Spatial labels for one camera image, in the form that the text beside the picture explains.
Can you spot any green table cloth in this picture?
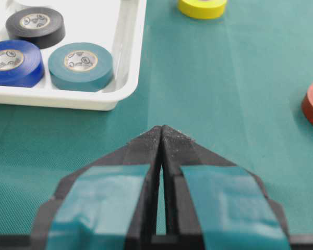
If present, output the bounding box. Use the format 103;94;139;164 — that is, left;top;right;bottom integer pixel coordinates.
0;1;313;234

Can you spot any yellow tape roll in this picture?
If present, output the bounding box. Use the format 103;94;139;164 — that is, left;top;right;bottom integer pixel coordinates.
177;0;227;19

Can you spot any white plastic tray case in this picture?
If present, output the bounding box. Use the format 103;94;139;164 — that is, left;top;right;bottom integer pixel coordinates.
0;1;147;111

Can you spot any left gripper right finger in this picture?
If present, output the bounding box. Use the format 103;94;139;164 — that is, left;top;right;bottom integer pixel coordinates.
161;125;290;249

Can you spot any blue tape roll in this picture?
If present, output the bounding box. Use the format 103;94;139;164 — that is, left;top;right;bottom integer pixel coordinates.
0;40;44;88

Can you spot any green tape roll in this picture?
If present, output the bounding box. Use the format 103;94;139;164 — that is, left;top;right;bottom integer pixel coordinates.
48;42;113;92

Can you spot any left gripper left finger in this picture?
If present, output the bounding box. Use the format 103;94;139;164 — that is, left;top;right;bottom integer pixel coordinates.
31;126;162;249

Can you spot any black tape roll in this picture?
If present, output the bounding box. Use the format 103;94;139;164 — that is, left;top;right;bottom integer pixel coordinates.
5;7;66;49

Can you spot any white tape roll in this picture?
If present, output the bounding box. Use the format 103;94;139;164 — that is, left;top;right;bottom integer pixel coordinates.
12;0;55;8

